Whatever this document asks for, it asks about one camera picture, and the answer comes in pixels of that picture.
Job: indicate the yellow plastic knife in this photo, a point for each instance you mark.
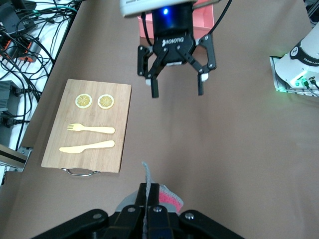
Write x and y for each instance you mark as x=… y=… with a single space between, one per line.
x=94 y=145

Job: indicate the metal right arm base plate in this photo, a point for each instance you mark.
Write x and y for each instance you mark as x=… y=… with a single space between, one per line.
x=276 y=82

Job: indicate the metal profile bracket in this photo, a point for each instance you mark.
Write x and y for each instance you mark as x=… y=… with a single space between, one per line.
x=25 y=152

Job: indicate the yellow lemon slice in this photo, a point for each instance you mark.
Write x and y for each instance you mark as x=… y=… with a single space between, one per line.
x=83 y=100
x=106 y=101

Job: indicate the yellow plastic fork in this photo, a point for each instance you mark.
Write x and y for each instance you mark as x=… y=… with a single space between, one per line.
x=99 y=130

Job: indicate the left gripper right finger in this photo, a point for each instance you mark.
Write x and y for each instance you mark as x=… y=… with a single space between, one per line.
x=162 y=224

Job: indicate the aluminium table profile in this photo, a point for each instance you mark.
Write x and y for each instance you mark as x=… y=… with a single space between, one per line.
x=10 y=155

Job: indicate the grey cloth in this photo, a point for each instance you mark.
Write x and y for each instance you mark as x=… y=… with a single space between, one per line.
x=169 y=196

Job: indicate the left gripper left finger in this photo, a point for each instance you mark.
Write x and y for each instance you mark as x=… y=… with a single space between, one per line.
x=129 y=224

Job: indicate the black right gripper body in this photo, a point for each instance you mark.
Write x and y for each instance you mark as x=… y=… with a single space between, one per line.
x=174 y=44

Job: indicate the dark grey power adapter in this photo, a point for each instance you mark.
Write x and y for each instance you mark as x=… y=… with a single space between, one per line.
x=7 y=95

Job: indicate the orange black connector box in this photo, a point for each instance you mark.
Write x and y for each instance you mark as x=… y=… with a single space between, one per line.
x=15 y=49

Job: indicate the black power plug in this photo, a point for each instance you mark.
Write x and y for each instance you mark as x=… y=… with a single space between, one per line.
x=7 y=120

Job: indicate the aluminium frame post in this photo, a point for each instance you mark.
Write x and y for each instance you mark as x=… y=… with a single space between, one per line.
x=312 y=10

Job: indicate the pink plastic bin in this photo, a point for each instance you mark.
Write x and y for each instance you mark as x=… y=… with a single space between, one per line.
x=204 y=17

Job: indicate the wooden cutting board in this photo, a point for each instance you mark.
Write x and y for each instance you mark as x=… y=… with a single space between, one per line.
x=119 y=112

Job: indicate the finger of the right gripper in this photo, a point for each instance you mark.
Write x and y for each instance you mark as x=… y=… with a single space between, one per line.
x=210 y=57
x=155 y=87

